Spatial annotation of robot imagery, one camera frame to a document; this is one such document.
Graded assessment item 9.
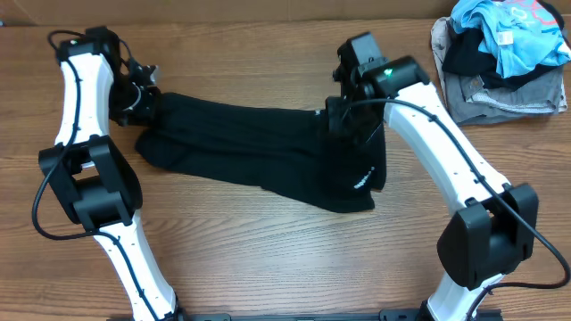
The black knit garment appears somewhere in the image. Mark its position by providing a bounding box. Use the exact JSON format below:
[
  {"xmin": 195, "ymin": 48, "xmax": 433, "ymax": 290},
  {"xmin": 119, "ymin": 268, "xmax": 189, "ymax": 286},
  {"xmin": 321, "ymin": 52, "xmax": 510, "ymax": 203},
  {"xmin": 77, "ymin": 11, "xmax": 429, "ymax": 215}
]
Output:
[{"xmin": 135, "ymin": 93, "xmax": 386, "ymax": 213}]

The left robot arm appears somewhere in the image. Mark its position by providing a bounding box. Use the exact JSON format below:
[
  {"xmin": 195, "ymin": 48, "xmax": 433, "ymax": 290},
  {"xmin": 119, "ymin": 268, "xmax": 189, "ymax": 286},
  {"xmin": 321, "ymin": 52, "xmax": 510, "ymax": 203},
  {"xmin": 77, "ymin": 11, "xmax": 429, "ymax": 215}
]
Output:
[{"xmin": 31, "ymin": 26, "xmax": 185, "ymax": 320}]

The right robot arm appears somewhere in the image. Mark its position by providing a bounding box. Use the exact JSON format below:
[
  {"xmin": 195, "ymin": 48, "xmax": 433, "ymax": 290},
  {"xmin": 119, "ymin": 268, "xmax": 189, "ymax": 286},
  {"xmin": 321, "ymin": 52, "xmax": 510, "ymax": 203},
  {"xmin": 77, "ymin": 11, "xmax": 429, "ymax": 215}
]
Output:
[{"xmin": 326, "ymin": 32, "xmax": 539, "ymax": 320}]

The grey folded garment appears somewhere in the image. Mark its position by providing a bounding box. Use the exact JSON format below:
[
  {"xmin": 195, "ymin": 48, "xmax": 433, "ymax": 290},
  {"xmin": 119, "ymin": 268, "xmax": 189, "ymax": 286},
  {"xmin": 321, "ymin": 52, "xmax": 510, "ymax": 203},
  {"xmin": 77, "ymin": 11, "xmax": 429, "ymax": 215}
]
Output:
[{"xmin": 439, "ymin": 68, "xmax": 567, "ymax": 126}]

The beige garment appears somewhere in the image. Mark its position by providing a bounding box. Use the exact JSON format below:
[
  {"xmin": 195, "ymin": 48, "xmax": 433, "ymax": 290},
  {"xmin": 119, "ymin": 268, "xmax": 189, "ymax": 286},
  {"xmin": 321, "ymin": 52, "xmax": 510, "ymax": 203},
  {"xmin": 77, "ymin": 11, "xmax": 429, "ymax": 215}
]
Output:
[{"xmin": 430, "ymin": 17, "xmax": 451, "ymax": 105}]

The black folded garment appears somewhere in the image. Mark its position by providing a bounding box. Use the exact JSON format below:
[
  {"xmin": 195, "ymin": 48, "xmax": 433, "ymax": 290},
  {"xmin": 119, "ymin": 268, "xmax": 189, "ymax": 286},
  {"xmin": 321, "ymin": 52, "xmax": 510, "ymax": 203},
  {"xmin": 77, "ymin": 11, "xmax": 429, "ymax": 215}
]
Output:
[{"xmin": 442, "ymin": 29, "xmax": 557, "ymax": 90}]

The cardboard back panel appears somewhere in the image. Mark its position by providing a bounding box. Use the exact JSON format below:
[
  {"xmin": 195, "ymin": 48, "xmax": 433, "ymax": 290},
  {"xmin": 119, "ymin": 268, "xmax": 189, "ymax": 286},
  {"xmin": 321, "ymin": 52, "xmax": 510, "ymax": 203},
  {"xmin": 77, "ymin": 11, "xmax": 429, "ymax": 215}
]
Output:
[{"xmin": 1, "ymin": 0, "xmax": 457, "ymax": 26}]

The light blue shirt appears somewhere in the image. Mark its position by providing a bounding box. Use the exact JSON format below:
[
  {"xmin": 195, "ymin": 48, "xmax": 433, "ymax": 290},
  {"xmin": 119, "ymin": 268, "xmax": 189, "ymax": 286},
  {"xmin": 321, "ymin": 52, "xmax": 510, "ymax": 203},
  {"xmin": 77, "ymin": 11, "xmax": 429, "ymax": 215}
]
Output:
[{"xmin": 451, "ymin": 0, "xmax": 570, "ymax": 78}]

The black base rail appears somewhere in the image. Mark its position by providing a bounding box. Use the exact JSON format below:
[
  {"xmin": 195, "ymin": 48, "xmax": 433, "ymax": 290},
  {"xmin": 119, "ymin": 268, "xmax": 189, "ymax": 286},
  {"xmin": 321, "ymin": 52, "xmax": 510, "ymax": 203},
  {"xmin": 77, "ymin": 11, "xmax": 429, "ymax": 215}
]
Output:
[{"xmin": 106, "ymin": 309, "xmax": 505, "ymax": 321}]

